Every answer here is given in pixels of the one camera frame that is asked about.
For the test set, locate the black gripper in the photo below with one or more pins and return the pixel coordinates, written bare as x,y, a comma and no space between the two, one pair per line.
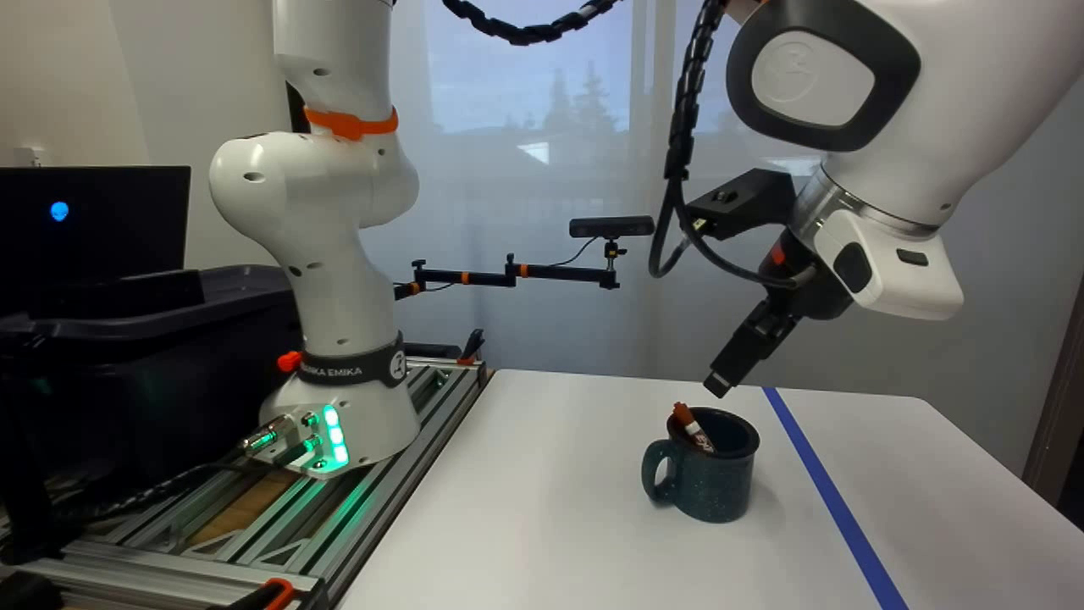
799,281

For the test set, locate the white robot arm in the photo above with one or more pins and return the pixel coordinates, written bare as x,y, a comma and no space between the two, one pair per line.
905,101

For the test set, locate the red capped marker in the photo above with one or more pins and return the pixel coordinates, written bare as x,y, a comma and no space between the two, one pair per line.
694,429

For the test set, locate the blue tape line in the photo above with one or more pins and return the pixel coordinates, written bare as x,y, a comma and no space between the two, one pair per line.
865,557

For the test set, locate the dark teal mug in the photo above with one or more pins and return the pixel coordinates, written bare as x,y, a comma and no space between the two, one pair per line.
704,487

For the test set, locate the black storage bin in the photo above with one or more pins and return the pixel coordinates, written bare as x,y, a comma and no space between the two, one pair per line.
138,378

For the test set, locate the black monitor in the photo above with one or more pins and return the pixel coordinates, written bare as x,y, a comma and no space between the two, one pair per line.
85,223

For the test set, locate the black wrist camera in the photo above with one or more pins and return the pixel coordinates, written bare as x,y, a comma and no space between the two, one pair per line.
739,203

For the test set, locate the aluminium rail base frame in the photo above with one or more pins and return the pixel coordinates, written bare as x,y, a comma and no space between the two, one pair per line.
245,523

